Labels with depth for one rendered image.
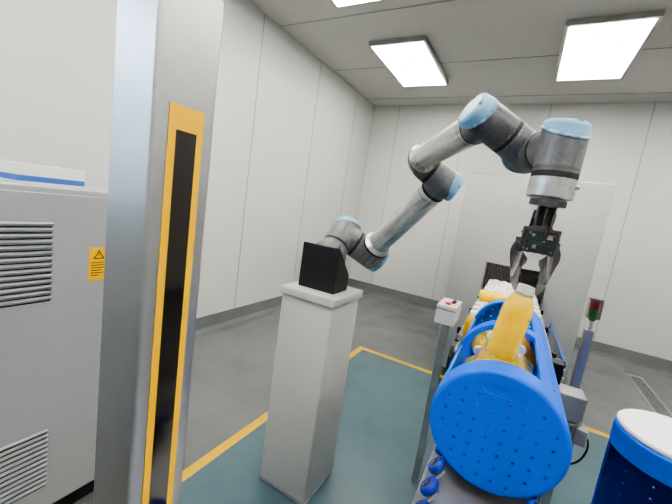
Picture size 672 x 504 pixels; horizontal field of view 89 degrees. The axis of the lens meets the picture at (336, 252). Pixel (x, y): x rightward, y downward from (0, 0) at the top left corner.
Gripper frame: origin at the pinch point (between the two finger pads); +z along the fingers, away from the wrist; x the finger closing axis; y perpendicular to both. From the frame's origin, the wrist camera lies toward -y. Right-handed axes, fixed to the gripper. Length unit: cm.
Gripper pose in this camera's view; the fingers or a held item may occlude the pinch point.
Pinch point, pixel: (526, 286)
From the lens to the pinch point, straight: 91.2
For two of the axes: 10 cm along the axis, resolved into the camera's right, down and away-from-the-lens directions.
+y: -4.8, 0.7, -8.8
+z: -1.5, 9.8, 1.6
